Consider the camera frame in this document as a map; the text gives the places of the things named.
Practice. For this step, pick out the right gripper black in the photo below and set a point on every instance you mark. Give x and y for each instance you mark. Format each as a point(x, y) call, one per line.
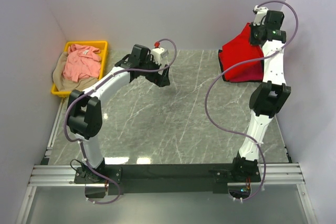
point(252, 41)

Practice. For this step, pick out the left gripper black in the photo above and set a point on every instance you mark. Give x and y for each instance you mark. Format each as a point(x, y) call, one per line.
point(160, 80)

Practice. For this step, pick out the red t-shirt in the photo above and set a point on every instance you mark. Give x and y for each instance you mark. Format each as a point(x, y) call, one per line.
point(238, 50)

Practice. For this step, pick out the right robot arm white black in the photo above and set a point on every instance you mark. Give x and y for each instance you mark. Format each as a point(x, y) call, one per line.
point(269, 97)

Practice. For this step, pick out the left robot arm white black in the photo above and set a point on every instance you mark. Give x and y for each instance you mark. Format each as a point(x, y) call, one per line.
point(84, 115)

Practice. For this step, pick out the folded magenta t-shirt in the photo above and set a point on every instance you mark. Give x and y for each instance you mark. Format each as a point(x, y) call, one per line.
point(253, 74)

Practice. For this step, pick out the yellow plastic bin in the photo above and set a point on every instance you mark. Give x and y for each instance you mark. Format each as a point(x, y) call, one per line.
point(102, 45)

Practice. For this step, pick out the pink shirt in bin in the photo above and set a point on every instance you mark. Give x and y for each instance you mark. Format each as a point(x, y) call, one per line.
point(82, 62)

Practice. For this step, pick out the beige shirt in bin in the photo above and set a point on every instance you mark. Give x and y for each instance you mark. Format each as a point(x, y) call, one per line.
point(62, 84)

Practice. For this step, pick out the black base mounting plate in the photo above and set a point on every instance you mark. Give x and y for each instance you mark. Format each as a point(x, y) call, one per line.
point(168, 178)

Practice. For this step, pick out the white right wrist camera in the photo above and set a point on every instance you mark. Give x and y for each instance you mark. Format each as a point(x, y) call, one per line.
point(260, 15)

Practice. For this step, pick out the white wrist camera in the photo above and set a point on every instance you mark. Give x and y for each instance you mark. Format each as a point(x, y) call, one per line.
point(159, 53)
point(260, 15)

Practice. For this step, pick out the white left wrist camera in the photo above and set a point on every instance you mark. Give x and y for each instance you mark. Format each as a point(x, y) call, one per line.
point(159, 53)

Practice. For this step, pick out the aluminium frame rail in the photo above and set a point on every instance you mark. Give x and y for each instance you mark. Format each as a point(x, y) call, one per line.
point(270, 174)

